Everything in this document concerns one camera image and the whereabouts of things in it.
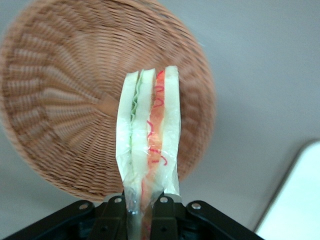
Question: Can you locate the round brown wicker basket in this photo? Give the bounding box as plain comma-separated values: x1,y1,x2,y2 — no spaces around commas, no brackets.
0,0,217,203

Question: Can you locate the triangular sandwich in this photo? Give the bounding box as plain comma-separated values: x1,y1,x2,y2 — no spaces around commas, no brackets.
114,65,181,240

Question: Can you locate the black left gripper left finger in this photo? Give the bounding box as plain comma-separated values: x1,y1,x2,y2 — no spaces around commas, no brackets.
89,194,129,240

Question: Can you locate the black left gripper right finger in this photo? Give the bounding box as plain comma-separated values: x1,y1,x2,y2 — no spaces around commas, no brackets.
149,195,181,240

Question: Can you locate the cream rectangular tray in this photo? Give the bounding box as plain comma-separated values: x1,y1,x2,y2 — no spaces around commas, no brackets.
254,139,320,240

